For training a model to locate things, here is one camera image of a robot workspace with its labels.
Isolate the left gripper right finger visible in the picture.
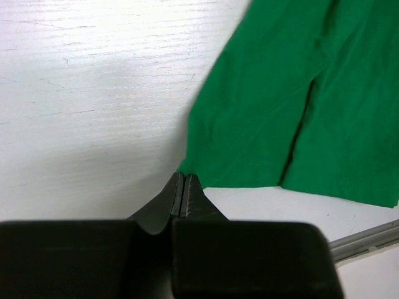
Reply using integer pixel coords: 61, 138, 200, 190
179, 174, 228, 221

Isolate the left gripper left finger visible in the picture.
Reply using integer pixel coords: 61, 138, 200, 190
127, 173, 183, 235

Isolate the green t shirt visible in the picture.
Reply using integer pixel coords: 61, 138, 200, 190
178, 0, 398, 207

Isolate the aluminium rail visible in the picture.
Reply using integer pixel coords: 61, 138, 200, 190
329, 219, 398, 263

